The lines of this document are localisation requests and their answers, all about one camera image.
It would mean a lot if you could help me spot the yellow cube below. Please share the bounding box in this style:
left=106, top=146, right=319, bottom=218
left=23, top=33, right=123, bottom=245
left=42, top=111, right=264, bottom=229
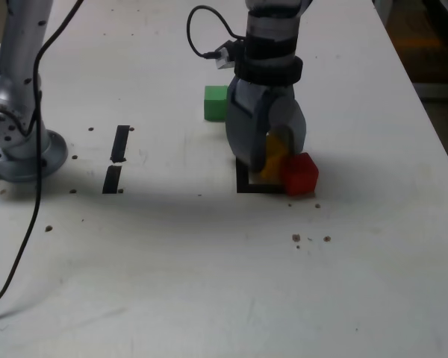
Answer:
left=260, top=132, right=290, bottom=183

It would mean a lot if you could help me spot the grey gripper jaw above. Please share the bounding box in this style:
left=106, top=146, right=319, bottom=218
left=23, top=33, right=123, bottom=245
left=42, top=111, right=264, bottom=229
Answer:
left=267, top=84, right=308, bottom=155
left=225, top=78, right=273, bottom=173

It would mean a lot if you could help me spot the green cube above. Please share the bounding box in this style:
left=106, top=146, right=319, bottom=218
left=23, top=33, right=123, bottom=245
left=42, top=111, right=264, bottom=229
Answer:
left=203, top=85, right=229, bottom=122

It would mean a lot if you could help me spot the black tape strip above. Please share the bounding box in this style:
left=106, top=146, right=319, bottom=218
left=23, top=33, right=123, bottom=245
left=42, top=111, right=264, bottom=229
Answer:
left=102, top=125, right=131, bottom=195

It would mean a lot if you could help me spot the small gripper camera box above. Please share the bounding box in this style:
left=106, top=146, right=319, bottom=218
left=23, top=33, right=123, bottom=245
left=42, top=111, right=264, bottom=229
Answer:
left=214, top=40, right=243, bottom=71

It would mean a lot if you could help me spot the red cube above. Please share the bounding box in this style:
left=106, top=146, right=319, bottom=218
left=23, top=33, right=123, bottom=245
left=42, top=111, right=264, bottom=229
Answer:
left=279, top=151, right=320, bottom=198

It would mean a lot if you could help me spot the black tape square outline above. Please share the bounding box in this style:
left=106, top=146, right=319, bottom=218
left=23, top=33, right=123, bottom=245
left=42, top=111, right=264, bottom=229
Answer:
left=235, top=156, right=287, bottom=194

